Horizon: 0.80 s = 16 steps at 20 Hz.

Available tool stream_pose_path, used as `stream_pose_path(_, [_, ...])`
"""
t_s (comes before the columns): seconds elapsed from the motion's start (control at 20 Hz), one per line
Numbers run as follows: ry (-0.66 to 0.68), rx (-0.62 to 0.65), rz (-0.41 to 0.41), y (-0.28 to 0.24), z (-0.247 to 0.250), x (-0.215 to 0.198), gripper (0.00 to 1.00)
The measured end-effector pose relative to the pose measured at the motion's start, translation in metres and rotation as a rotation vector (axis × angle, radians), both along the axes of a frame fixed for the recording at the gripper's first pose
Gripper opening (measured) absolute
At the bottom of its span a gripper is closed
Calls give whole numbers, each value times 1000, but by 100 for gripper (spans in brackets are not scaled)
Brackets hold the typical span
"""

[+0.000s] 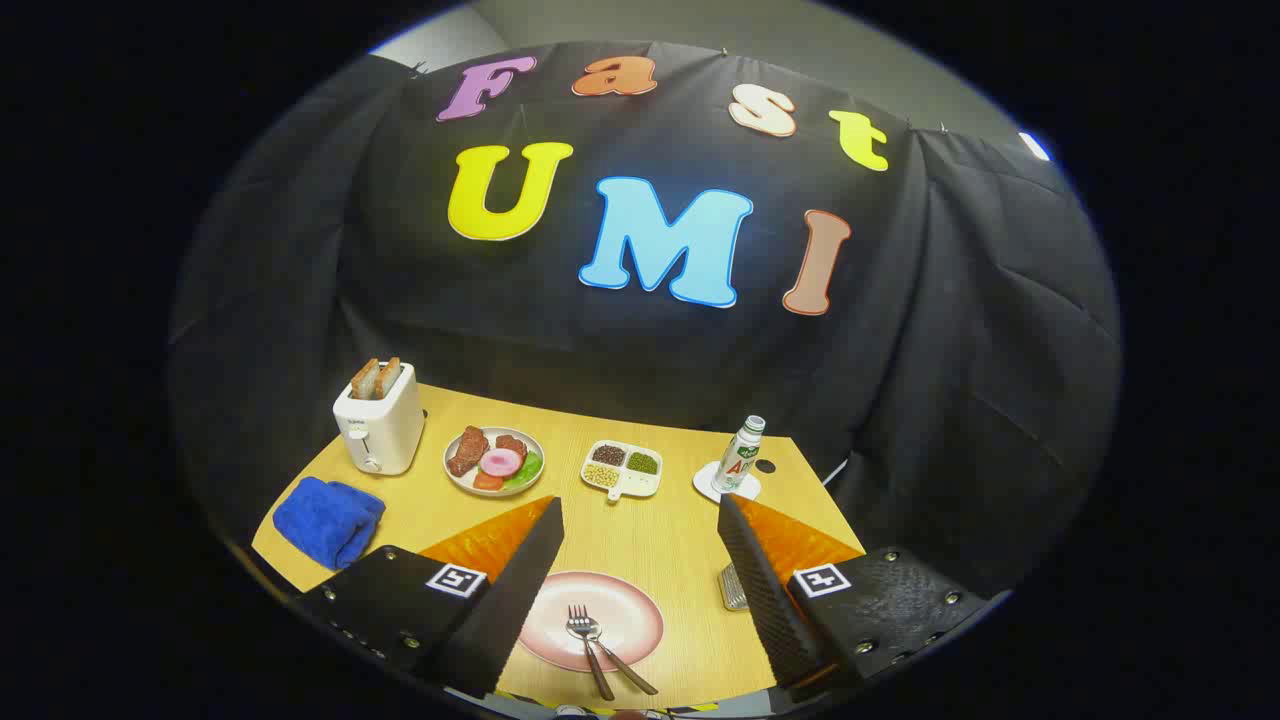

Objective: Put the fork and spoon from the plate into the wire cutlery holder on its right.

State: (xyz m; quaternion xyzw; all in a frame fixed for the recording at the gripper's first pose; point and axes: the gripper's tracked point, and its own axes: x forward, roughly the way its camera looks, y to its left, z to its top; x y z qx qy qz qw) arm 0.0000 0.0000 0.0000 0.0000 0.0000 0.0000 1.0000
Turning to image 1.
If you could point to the white toaster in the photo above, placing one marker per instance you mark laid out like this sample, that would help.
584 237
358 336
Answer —
385 430

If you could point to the white square coaster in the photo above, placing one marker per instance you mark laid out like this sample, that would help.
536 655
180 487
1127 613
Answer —
708 485

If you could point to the orange tomato slice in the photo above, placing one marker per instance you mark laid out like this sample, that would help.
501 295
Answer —
488 482

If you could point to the white food plate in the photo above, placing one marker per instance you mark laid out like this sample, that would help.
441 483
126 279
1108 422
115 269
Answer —
460 480

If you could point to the dark brown beans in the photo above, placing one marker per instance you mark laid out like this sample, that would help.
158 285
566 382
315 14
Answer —
609 455

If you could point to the white drink bottle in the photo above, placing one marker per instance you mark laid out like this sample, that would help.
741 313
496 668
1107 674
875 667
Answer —
738 460

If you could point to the green mung beans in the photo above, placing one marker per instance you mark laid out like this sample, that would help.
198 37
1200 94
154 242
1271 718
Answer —
643 463

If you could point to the pink ham slice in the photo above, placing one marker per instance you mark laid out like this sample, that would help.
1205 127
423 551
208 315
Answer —
500 462

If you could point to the pink plate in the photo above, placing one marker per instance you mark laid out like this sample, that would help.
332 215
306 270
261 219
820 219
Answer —
635 615

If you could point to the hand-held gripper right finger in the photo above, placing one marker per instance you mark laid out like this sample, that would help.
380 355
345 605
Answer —
765 590

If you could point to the white divided tray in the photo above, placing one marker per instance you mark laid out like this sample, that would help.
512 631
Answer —
640 484

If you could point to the small brown meat piece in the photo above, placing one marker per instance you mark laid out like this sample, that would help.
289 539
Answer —
512 444

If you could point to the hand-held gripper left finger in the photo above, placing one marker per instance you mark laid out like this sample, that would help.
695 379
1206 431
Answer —
520 590

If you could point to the yellow soybeans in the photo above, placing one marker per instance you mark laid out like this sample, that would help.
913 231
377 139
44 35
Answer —
600 476

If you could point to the brown toast slice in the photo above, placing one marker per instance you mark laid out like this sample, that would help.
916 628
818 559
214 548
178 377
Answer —
389 374
364 380

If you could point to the long brown meat piece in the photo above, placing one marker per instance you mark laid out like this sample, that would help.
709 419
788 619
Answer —
468 450

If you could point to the green lettuce leaf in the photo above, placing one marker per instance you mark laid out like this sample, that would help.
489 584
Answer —
528 470

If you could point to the blue towel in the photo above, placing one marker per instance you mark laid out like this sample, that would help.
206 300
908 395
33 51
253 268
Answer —
325 520

